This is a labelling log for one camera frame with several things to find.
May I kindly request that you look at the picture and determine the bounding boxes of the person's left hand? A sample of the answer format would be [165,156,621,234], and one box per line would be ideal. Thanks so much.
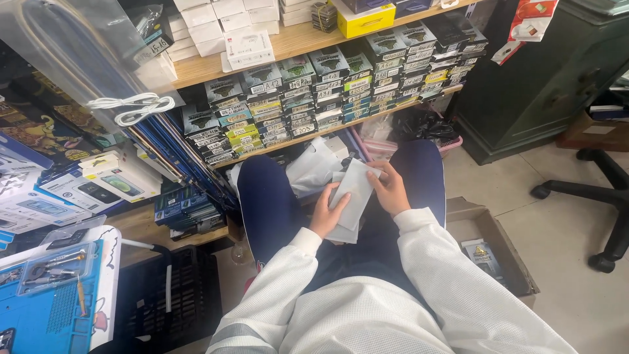
[309,182,353,240]

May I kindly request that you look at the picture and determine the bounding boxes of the person's right hand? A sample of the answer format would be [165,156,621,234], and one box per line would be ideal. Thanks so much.
[366,160,412,218]

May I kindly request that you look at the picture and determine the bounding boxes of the stack of white paper sleeves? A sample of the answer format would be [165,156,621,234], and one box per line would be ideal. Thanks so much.
[324,157,382,245]

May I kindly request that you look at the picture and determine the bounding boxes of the person's right leg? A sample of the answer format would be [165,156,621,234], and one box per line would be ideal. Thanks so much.
[388,139,447,229]

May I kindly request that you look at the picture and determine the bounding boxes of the person's leg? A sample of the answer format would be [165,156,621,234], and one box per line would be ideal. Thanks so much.
[237,155,320,276]
[388,139,447,229]

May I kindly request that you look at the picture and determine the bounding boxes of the pink plastic basket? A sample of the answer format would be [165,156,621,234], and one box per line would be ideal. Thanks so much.
[351,122,464,159]

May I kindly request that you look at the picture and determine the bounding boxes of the white plastic bag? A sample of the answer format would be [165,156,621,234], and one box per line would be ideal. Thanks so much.
[285,136,346,198]

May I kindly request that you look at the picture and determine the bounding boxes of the person's left leg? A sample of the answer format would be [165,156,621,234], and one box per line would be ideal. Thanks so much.
[237,155,320,276]

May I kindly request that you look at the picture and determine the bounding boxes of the black plastic bag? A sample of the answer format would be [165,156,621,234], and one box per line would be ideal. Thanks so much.
[392,109,461,144]

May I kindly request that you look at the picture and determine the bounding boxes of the black packet yellow emblem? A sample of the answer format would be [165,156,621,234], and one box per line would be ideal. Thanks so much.
[460,239,505,285]

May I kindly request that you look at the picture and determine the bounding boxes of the rows of black labelled boxes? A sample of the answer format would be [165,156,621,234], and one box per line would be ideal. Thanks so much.
[181,19,490,166]

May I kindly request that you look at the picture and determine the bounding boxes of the open cardboard carton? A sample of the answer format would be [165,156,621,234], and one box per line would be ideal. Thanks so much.
[445,197,541,297]

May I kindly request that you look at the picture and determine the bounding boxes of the stack of blue packets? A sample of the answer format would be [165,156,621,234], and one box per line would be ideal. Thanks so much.
[154,184,228,239]

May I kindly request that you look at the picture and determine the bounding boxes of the row of thin blue packets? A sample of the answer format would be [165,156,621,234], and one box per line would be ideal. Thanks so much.
[122,109,239,209]

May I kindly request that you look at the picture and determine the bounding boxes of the black plastic crate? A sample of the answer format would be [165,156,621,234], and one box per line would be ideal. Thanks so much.
[114,244,223,347]

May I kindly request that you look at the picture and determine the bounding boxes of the yellow box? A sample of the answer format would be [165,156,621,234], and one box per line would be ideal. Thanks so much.
[328,0,397,39]

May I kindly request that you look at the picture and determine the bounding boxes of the wooden shelf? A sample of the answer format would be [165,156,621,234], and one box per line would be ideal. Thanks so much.
[105,0,480,268]

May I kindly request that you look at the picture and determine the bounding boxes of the flat white box red print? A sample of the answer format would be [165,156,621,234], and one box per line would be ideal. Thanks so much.
[225,30,276,71]

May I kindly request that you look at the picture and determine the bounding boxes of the banded bundle of dark packets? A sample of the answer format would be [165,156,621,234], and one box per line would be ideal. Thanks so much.
[311,2,339,34]

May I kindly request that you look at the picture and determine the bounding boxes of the dark green metal cabinet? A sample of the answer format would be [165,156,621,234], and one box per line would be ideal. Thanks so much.
[454,0,629,166]

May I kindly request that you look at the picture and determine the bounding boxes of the brown cardboard box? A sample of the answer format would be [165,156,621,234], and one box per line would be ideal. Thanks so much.
[556,110,629,152]

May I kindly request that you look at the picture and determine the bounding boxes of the black office chair base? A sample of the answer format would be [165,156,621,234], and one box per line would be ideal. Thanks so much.
[530,147,629,274]

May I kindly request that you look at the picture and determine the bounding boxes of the red white hanging packets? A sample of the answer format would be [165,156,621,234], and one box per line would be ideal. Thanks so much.
[491,0,560,66]

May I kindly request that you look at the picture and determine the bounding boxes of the stack of plain white boxes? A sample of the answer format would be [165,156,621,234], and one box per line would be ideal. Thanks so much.
[166,0,315,64]

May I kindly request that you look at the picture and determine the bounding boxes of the white printed tray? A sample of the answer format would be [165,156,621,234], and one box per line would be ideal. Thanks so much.
[0,225,123,352]

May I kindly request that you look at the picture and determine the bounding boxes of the clear plastic lid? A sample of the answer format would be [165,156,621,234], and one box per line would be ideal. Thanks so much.
[39,214,107,250]

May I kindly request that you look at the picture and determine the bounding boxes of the pile of phone glass boxes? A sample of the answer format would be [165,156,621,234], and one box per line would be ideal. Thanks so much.
[0,133,164,246]

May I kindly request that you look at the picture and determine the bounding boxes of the clear plastic tool case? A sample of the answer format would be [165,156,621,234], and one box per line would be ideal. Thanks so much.
[16,241,97,297]

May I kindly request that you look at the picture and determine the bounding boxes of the dark poster gold dragon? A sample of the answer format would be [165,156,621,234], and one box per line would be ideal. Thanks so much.
[0,71,116,165]

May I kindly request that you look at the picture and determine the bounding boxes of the clear plastic hanging bag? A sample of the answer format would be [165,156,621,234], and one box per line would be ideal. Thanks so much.
[0,0,186,129]

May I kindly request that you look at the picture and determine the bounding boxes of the blue repair mat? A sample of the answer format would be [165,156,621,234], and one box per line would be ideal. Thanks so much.
[0,239,107,354]

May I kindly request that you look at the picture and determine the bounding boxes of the coiled white cable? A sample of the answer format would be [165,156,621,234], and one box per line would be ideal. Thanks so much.
[86,92,177,128]

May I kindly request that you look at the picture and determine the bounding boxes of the wooden handle screwdriver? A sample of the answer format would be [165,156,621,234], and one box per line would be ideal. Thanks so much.
[76,274,89,317]

